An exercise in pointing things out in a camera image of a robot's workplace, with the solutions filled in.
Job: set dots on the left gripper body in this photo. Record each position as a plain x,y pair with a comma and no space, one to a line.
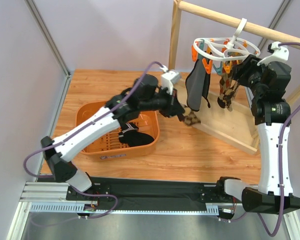
172,104

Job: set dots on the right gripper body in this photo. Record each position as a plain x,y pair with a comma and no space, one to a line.
241,69

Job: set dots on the brown argyle sock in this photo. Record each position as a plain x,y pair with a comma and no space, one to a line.
228,89
190,118

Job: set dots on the black white-striped sock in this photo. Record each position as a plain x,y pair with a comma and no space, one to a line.
139,139

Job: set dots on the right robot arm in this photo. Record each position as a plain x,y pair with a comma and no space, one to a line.
274,193

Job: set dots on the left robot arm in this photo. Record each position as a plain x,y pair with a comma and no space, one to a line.
147,94

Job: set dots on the white round clip hanger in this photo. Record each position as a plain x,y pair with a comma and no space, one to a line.
223,49

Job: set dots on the wooden hanger rack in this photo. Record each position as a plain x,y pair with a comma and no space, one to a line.
234,127

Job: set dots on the grey black sock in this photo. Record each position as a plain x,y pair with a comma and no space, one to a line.
197,86

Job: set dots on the orange plastic basket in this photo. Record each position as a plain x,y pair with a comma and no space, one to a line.
108,146

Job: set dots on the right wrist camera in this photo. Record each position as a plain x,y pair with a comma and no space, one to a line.
277,54

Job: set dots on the right aluminium frame post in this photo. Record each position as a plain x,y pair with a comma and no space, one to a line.
283,7

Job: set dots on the aluminium frame post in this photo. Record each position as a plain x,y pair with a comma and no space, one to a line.
283,7
34,10

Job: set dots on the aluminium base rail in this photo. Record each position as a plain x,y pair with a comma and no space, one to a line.
50,197

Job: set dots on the left aluminium frame post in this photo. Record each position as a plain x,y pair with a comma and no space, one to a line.
34,10

